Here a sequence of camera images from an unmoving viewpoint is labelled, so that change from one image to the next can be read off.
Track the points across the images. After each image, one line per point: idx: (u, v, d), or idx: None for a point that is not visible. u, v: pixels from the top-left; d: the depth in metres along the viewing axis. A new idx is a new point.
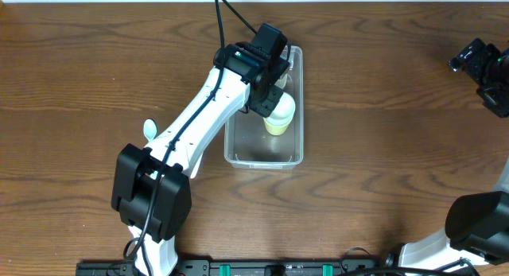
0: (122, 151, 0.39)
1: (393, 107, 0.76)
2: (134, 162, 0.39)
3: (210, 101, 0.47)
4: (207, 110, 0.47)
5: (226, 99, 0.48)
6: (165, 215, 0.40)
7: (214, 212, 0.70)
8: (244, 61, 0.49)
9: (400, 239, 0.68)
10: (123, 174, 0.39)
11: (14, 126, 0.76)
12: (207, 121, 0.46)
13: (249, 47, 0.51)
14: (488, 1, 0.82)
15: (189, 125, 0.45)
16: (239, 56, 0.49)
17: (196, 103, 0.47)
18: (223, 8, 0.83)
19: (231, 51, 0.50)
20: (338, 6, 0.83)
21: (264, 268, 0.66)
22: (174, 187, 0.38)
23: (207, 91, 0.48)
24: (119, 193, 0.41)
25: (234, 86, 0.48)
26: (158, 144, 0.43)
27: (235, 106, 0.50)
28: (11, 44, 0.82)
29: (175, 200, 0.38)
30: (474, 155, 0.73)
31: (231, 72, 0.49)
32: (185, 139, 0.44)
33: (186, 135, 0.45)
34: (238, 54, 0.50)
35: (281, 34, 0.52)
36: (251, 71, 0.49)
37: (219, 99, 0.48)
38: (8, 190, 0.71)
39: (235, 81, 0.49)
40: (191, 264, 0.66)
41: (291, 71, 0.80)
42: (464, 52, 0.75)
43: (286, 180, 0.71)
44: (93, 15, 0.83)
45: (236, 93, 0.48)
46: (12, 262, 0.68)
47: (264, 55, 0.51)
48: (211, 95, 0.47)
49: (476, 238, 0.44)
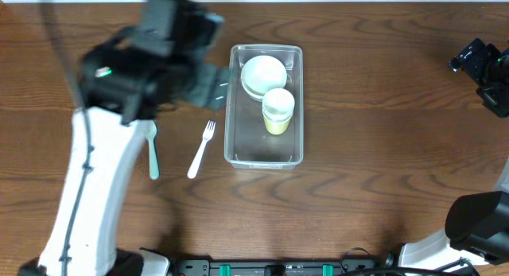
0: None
1: (393, 108, 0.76)
2: None
3: (88, 175, 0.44)
4: (89, 188, 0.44)
5: (105, 160, 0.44)
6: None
7: (213, 212, 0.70)
8: (123, 76, 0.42)
9: (400, 239, 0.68)
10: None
11: (13, 126, 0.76)
12: (94, 199, 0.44)
13: (135, 38, 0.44)
14: (488, 1, 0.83)
15: (75, 214, 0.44)
16: (110, 75, 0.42)
17: (74, 182, 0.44)
18: (223, 8, 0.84)
19: (93, 69, 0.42)
20: (338, 6, 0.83)
21: (264, 268, 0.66)
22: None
23: (80, 157, 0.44)
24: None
25: (111, 138, 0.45)
26: (51, 258, 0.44)
27: (126, 148, 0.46)
28: (11, 44, 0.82)
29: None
30: (474, 156, 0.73)
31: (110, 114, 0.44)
32: (76, 242, 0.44)
33: (76, 235, 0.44)
34: (106, 71, 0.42)
35: (176, 1, 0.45)
36: (136, 91, 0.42)
37: (98, 168, 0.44)
38: (8, 191, 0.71)
39: (114, 132, 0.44)
40: (191, 264, 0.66)
41: (291, 71, 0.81)
42: (464, 52, 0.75)
43: (286, 180, 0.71)
44: (94, 15, 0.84)
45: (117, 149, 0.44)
46: (13, 263, 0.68)
47: (157, 40, 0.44)
48: (86, 166, 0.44)
49: (476, 239, 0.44)
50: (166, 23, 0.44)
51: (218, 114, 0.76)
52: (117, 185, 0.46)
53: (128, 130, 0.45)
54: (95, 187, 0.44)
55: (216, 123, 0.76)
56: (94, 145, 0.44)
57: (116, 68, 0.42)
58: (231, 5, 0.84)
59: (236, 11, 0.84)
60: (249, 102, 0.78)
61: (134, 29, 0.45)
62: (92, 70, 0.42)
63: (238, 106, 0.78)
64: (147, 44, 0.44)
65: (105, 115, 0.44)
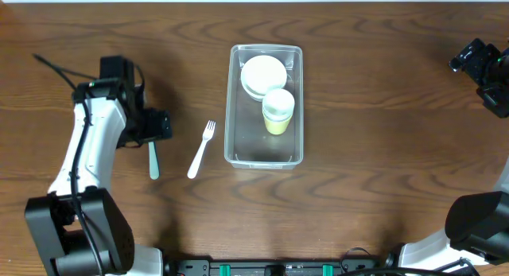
0: (27, 210, 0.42)
1: (393, 108, 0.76)
2: (42, 212, 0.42)
3: (87, 127, 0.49)
4: (89, 134, 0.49)
5: (100, 118, 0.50)
6: (106, 236, 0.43)
7: (213, 212, 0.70)
8: (101, 87, 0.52)
9: (400, 239, 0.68)
10: (42, 230, 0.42)
11: (13, 126, 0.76)
12: (96, 138, 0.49)
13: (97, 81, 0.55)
14: (487, 1, 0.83)
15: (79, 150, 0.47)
16: (95, 84, 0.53)
17: (75, 134, 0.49)
18: (223, 8, 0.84)
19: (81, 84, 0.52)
20: (338, 6, 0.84)
21: (264, 268, 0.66)
22: (97, 209, 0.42)
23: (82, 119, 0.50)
24: (50, 254, 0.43)
25: (102, 106, 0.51)
26: (58, 184, 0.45)
27: (114, 123, 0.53)
28: (11, 44, 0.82)
29: (106, 214, 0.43)
30: (474, 156, 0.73)
31: (97, 100, 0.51)
32: (83, 165, 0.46)
33: (81, 162, 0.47)
34: (91, 86, 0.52)
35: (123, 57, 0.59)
36: (114, 87, 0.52)
37: (98, 120, 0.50)
38: (8, 190, 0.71)
39: (102, 104, 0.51)
40: (191, 264, 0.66)
41: (291, 71, 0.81)
42: (464, 52, 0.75)
43: (287, 180, 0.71)
44: (93, 15, 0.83)
45: (108, 111, 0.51)
46: (12, 263, 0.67)
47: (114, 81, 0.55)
48: (87, 121, 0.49)
49: (476, 239, 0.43)
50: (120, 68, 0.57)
51: (218, 114, 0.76)
52: (107, 143, 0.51)
53: (111, 105, 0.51)
54: (94, 134, 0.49)
55: (216, 123, 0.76)
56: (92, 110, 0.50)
57: (97, 82, 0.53)
58: (231, 5, 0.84)
59: (236, 11, 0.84)
60: (249, 102, 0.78)
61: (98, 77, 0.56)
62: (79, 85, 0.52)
63: (238, 106, 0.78)
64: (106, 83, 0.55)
65: (98, 103, 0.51)
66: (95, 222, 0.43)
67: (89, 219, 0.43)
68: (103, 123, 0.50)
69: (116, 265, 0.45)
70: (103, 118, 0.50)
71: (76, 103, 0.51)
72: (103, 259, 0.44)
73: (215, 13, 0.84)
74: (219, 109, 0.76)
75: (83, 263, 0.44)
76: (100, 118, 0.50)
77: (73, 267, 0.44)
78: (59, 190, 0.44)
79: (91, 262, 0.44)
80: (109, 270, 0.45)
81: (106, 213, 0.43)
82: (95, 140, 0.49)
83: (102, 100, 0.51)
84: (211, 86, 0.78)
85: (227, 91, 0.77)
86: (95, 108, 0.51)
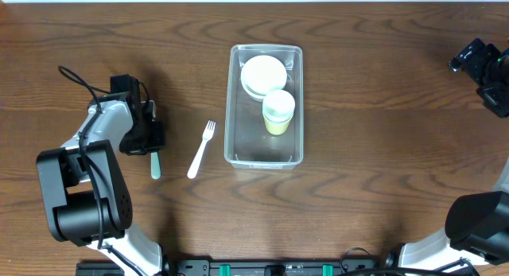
0: (37, 156, 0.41)
1: (393, 107, 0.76)
2: (49, 157, 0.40)
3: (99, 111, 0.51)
4: (99, 118, 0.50)
5: (110, 109, 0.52)
6: (109, 184, 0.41)
7: (214, 212, 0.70)
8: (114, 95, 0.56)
9: (400, 238, 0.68)
10: (49, 176, 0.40)
11: (13, 126, 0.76)
12: (106, 119, 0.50)
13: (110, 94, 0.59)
14: (487, 1, 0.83)
15: (91, 124, 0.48)
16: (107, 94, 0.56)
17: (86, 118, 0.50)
18: (223, 9, 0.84)
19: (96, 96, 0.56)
20: (338, 6, 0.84)
21: (264, 268, 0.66)
22: (101, 153, 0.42)
23: (92, 110, 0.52)
24: (52, 206, 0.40)
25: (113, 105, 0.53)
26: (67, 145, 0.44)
27: (122, 120, 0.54)
28: (11, 44, 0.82)
29: (109, 160, 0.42)
30: (474, 155, 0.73)
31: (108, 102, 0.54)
32: (93, 134, 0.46)
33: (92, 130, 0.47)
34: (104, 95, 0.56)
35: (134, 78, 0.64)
36: (123, 94, 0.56)
37: (108, 110, 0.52)
38: (9, 190, 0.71)
39: (113, 103, 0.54)
40: (191, 264, 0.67)
41: (291, 71, 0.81)
42: (464, 52, 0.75)
43: (286, 180, 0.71)
44: (93, 15, 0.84)
45: (118, 106, 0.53)
46: (13, 263, 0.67)
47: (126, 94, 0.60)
48: (99, 109, 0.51)
49: (476, 239, 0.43)
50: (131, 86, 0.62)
51: (218, 114, 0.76)
52: (114, 130, 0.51)
53: (122, 105, 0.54)
54: (104, 118, 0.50)
55: (216, 122, 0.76)
56: (103, 105, 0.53)
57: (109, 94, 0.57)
58: (231, 5, 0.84)
59: (235, 11, 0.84)
60: (249, 102, 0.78)
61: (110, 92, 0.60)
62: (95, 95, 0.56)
63: (238, 106, 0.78)
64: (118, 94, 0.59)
65: (110, 102, 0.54)
66: (99, 169, 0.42)
67: (92, 166, 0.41)
68: (113, 113, 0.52)
69: (116, 223, 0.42)
70: (114, 111, 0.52)
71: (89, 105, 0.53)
72: (104, 213, 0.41)
73: (215, 13, 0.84)
74: (219, 109, 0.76)
75: (83, 217, 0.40)
76: (111, 109, 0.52)
77: (74, 222, 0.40)
78: (68, 146, 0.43)
79: (91, 217, 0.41)
80: (109, 227, 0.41)
81: (109, 161, 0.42)
82: (105, 122, 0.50)
83: (112, 100, 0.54)
84: (211, 86, 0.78)
85: (227, 91, 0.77)
86: (106, 105, 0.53)
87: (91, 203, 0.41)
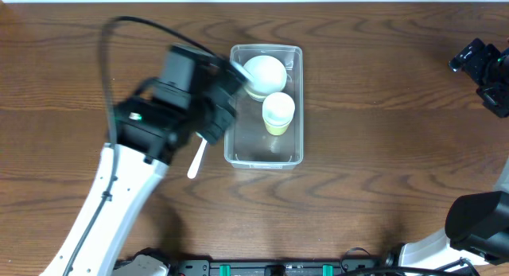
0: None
1: (393, 108, 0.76)
2: None
3: (106, 202, 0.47)
4: (103, 215, 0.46)
5: (126, 191, 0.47)
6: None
7: (213, 212, 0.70)
8: (149, 123, 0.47)
9: (400, 238, 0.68)
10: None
11: (13, 126, 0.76)
12: (110, 219, 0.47)
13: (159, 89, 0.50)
14: (487, 1, 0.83)
15: (87, 233, 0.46)
16: (141, 119, 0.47)
17: (94, 202, 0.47)
18: (223, 9, 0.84)
19: (126, 114, 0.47)
20: (338, 6, 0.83)
21: (264, 268, 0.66)
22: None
23: (102, 187, 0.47)
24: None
25: (130, 176, 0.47)
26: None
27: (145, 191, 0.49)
28: (11, 44, 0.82)
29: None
30: (474, 156, 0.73)
31: (130, 148, 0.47)
32: (81, 263, 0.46)
33: (86, 244, 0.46)
34: (137, 117, 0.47)
35: None
36: (159, 134, 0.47)
37: (117, 196, 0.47)
38: (9, 191, 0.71)
39: (133, 172, 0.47)
40: (191, 264, 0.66)
41: (291, 71, 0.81)
42: (464, 52, 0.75)
43: (287, 180, 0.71)
44: (93, 15, 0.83)
45: (137, 185, 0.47)
46: (13, 263, 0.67)
47: (177, 95, 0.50)
48: (106, 196, 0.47)
49: (476, 239, 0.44)
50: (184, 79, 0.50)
51: None
52: (125, 221, 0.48)
53: (148, 168, 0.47)
54: (109, 213, 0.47)
55: None
56: (118, 176, 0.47)
57: (149, 106, 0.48)
58: (231, 5, 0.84)
59: (235, 11, 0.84)
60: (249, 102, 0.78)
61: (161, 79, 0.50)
62: (126, 113, 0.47)
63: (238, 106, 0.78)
64: (165, 97, 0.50)
65: (130, 151, 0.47)
66: None
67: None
68: (125, 201, 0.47)
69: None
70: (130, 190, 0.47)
71: (107, 145, 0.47)
72: None
73: (216, 13, 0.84)
74: None
75: None
76: (126, 189, 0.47)
77: None
78: None
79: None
80: None
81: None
82: (109, 223, 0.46)
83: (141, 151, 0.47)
84: None
85: None
86: (124, 166, 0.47)
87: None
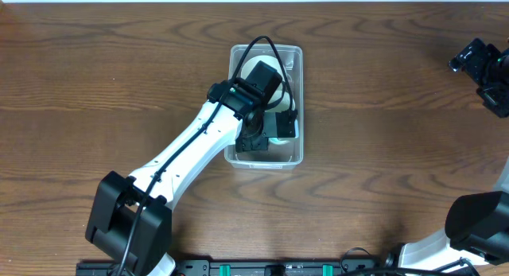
0: (105, 179, 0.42)
1: (393, 108, 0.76)
2: (112, 192, 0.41)
3: (201, 134, 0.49)
4: (197, 143, 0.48)
5: (217, 132, 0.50)
6: (142, 248, 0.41)
7: (214, 212, 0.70)
8: (238, 98, 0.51)
9: (400, 238, 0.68)
10: (102, 201, 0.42)
11: (13, 126, 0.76)
12: (199, 151, 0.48)
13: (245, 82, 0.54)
14: (488, 1, 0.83)
15: (178, 153, 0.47)
16: (235, 93, 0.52)
17: (188, 133, 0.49)
18: (223, 9, 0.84)
19: (226, 86, 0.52)
20: (338, 6, 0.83)
21: (264, 268, 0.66)
22: (153, 223, 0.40)
23: (199, 123, 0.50)
24: (95, 223, 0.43)
25: (228, 121, 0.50)
26: (144, 173, 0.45)
27: (224, 140, 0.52)
28: (11, 44, 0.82)
29: (153, 234, 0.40)
30: (474, 156, 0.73)
31: (227, 109, 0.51)
32: (172, 170, 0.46)
33: (175, 163, 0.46)
34: (232, 90, 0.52)
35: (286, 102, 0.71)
36: (242, 109, 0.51)
37: (212, 133, 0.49)
38: (8, 191, 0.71)
39: (229, 118, 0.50)
40: (191, 264, 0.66)
41: (291, 71, 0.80)
42: (464, 52, 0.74)
43: (286, 180, 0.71)
44: (93, 15, 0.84)
45: (228, 129, 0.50)
46: (13, 263, 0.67)
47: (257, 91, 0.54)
48: (203, 128, 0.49)
49: (476, 239, 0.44)
50: (266, 81, 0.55)
51: None
52: (202, 162, 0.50)
53: (235, 122, 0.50)
54: (200, 144, 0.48)
55: None
56: (215, 120, 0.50)
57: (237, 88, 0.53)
58: (231, 5, 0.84)
59: (235, 11, 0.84)
60: None
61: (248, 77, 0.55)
62: (224, 84, 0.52)
63: None
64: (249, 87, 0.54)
65: (227, 111, 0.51)
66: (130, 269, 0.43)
67: (138, 225, 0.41)
68: (213, 141, 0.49)
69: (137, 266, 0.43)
70: (216, 136, 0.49)
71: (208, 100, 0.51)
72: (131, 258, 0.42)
73: (216, 13, 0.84)
74: None
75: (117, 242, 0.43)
76: (217, 131, 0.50)
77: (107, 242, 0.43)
78: (138, 184, 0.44)
79: (121, 248, 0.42)
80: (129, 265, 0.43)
81: (157, 233, 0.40)
82: (196, 154, 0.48)
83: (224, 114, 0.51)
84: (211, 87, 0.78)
85: None
86: (216, 120, 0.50)
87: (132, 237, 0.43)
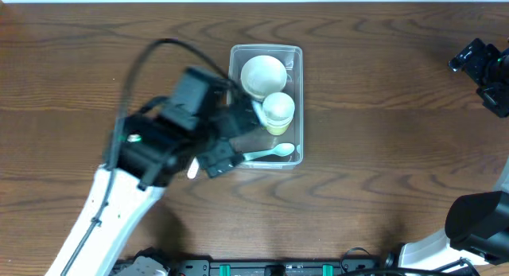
0: None
1: (393, 108, 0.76)
2: None
3: (95, 227, 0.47)
4: (95, 235, 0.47)
5: (114, 218, 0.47)
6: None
7: (213, 212, 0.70)
8: (143, 149, 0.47)
9: (400, 238, 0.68)
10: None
11: (13, 126, 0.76)
12: (100, 240, 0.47)
13: (163, 114, 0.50)
14: (488, 1, 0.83)
15: (78, 251, 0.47)
16: (138, 143, 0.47)
17: (83, 222, 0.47)
18: (223, 9, 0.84)
19: (127, 136, 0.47)
20: (338, 6, 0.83)
21: (264, 268, 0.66)
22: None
23: (92, 211, 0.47)
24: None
25: (123, 199, 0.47)
26: None
27: (141, 210, 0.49)
28: (11, 44, 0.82)
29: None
30: (474, 156, 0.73)
31: (124, 171, 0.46)
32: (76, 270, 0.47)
33: (77, 264, 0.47)
34: (134, 140, 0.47)
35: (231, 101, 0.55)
36: (150, 168, 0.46)
37: (105, 221, 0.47)
38: (9, 191, 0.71)
39: (124, 198, 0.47)
40: (191, 264, 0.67)
41: (291, 71, 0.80)
42: (464, 52, 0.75)
43: (287, 180, 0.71)
44: (93, 15, 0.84)
45: (124, 212, 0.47)
46: (13, 263, 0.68)
47: (186, 122, 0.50)
48: (95, 220, 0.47)
49: (476, 239, 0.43)
50: (195, 105, 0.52)
51: None
52: (118, 237, 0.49)
53: (141, 196, 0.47)
54: (100, 234, 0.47)
55: None
56: (107, 204, 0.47)
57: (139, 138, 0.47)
58: (231, 5, 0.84)
59: (235, 11, 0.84)
60: None
61: (169, 103, 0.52)
62: (127, 134, 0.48)
63: None
64: (169, 121, 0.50)
65: (126, 177, 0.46)
66: None
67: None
68: (119, 223, 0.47)
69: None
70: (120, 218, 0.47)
71: (102, 167, 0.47)
72: None
73: (216, 13, 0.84)
74: None
75: None
76: (114, 216, 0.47)
77: None
78: None
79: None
80: None
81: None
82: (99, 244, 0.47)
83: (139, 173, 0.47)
84: None
85: None
86: (114, 196, 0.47)
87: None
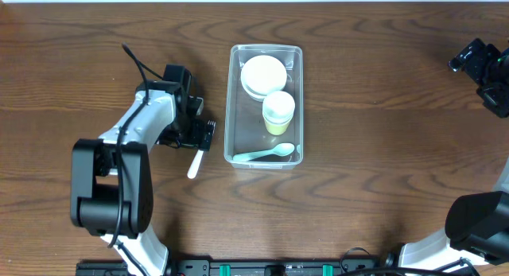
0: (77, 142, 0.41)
1: (393, 108, 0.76)
2: (88, 149, 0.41)
3: (145, 105, 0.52)
4: (145, 110, 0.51)
5: (157, 103, 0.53)
6: (134, 188, 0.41)
7: (213, 211, 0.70)
8: (165, 83, 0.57)
9: (400, 238, 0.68)
10: (81, 167, 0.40)
11: (13, 125, 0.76)
12: (150, 112, 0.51)
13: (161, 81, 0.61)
14: (487, 1, 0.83)
15: (134, 116, 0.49)
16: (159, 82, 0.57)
17: (131, 108, 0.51)
18: (223, 9, 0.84)
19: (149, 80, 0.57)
20: (337, 6, 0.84)
21: (264, 268, 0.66)
22: (134, 159, 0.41)
23: (139, 101, 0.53)
24: (79, 193, 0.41)
25: (161, 95, 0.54)
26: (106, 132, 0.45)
27: (167, 114, 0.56)
28: (11, 44, 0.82)
29: (140, 168, 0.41)
30: (474, 156, 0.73)
31: (157, 91, 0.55)
32: (133, 125, 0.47)
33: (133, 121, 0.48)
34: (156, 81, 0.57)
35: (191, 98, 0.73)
36: (173, 85, 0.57)
37: (153, 103, 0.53)
38: (8, 191, 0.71)
39: (161, 93, 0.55)
40: (191, 264, 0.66)
41: (291, 71, 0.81)
42: (464, 52, 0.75)
43: (286, 180, 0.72)
44: (93, 15, 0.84)
45: (165, 99, 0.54)
46: (12, 263, 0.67)
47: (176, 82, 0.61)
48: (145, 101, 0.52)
49: (475, 239, 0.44)
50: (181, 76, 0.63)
51: (218, 114, 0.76)
52: (156, 124, 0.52)
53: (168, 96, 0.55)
54: (148, 110, 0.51)
55: (216, 123, 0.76)
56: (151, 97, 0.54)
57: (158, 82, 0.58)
58: (231, 5, 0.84)
59: (235, 11, 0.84)
60: (249, 102, 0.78)
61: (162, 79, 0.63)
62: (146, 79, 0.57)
63: (238, 106, 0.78)
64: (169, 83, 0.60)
65: (160, 91, 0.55)
66: (130, 209, 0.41)
67: (123, 169, 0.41)
68: (159, 106, 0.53)
69: (133, 224, 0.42)
70: (161, 103, 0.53)
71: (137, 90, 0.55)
72: (123, 215, 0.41)
73: (216, 13, 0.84)
74: (219, 109, 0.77)
75: (104, 209, 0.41)
76: (157, 103, 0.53)
77: (95, 211, 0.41)
78: (106, 139, 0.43)
79: (110, 213, 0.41)
80: (124, 227, 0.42)
81: (141, 166, 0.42)
82: (149, 114, 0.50)
83: (161, 91, 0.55)
84: (211, 86, 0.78)
85: (227, 91, 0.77)
86: (154, 95, 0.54)
87: (114, 200, 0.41)
